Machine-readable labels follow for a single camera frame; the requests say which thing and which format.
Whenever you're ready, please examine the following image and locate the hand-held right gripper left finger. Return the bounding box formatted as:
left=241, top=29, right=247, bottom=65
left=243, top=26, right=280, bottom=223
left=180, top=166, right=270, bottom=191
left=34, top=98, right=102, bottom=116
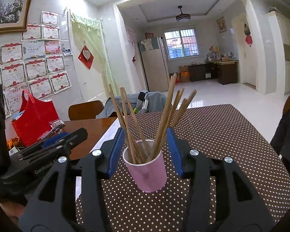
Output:
left=17, top=128, right=125, bottom=232

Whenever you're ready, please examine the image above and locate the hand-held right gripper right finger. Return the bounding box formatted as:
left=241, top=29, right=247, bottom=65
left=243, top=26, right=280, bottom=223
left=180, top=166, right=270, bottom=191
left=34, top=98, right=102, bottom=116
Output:
left=166, top=128, right=275, bottom=232

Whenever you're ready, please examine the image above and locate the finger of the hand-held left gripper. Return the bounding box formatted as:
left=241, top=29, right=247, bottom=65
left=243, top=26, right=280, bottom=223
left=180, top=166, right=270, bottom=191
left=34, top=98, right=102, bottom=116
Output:
left=17, top=128, right=88, bottom=162
left=16, top=132, right=69, bottom=160

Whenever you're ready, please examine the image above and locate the pink paper cup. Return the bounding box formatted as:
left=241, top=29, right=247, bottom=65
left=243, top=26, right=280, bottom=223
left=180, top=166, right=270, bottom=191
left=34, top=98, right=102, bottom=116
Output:
left=122, top=139, right=168, bottom=193

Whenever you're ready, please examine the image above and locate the bunch of wooden chopsticks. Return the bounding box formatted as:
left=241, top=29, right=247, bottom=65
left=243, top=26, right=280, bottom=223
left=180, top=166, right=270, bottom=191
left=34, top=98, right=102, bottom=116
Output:
left=108, top=76, right=197, bottom=164

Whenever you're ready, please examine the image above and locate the clear plastic packet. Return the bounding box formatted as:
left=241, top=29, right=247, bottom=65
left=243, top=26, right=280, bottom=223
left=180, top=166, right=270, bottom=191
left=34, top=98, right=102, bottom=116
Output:
left=49, top=119, right=66, bottom=133

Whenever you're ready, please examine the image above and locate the red felt bag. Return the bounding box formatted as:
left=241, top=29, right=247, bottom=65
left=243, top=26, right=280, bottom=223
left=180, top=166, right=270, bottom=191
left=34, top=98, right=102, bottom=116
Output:
left=12, top=90, right=61, bottom=148

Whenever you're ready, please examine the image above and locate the orange foil wrapper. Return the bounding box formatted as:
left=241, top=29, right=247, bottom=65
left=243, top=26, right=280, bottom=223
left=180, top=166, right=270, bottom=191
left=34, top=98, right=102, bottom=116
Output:
left=7, top=138, right=21, bottom=149

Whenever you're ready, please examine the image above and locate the brown polka dot tablecloth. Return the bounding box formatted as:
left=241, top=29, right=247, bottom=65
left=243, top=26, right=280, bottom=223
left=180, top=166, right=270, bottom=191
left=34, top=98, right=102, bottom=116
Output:
left=76, top=104, right=290, bottom=232

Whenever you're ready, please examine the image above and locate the orange printed cardboard box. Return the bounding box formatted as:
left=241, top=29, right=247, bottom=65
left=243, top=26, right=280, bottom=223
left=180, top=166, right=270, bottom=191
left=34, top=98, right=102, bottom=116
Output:
left=179, top=71, right=191, bottom=83

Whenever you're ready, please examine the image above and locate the red diamond heart decoration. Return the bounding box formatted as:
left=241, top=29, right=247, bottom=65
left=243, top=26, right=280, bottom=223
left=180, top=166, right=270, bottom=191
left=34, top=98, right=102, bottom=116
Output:
left=78, top=46, right=95, bottom=70

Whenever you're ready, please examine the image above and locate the beige refrigerator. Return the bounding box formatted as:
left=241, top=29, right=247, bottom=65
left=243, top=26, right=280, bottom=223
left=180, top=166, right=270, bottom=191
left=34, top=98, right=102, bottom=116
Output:
left=138, top=37, right=170, bottom=92

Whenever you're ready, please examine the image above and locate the dark wooden desk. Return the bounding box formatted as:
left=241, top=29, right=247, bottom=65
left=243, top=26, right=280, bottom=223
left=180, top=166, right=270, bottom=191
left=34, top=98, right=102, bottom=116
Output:
left=190, top=60, right=239, bottom=85

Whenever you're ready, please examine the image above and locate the pale green door curtain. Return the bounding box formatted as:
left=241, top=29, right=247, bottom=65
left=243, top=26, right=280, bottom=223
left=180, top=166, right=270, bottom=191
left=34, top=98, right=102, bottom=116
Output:
left=70, top=12, right=116, bottom=99

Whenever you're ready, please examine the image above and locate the cluster of small toys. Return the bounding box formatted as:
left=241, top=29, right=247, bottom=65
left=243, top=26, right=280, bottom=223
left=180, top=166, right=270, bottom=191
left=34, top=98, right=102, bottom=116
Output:
left=206, top=46, right=238, bottom=61

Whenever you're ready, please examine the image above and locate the barred window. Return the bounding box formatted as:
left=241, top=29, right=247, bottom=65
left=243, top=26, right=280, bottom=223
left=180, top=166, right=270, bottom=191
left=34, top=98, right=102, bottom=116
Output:
left=164, top=28, right=200, bottom=60

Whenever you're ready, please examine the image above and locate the white door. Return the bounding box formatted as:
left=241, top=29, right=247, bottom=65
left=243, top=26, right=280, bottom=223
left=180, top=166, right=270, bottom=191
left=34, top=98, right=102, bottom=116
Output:
left=231, top=14, right=257, bottom=89

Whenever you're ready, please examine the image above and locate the pink door curtain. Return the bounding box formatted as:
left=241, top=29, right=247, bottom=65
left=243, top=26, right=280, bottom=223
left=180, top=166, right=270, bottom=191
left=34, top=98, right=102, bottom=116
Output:
left=125, top=26, right=136, bottom=63

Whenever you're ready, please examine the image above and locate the round ceiling fan lamp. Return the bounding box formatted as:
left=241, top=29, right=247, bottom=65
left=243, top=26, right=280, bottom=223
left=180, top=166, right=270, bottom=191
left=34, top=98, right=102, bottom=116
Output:
left=176, top=5, right=191, bottom=23

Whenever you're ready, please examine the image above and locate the red hanging door ornament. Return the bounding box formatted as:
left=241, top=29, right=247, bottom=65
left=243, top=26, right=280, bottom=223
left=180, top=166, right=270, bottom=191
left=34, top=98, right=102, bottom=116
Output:
left=244, top=24, right=254, bottom=47

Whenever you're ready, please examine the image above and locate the framed blossom tree picture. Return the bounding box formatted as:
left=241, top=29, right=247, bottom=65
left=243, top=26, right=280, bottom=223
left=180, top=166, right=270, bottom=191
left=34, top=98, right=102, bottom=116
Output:
left=0, top=0, right=34, bottom=36

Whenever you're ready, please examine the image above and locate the white tall cabinet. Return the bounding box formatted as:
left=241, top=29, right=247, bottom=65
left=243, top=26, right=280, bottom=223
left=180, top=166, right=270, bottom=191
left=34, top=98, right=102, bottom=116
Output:
left=268, top=11, right=290, bottom=96

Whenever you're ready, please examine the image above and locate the wall of award certificates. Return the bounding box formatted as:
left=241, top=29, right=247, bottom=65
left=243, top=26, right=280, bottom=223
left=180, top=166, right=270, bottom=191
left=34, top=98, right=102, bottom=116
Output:
left=0, top=11, right=73, bottom=116

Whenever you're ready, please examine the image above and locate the small framed wall picture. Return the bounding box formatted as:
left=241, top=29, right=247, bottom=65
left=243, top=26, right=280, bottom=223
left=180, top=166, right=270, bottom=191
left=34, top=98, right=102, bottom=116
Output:
left=216, top=16, right=226, bottom=33

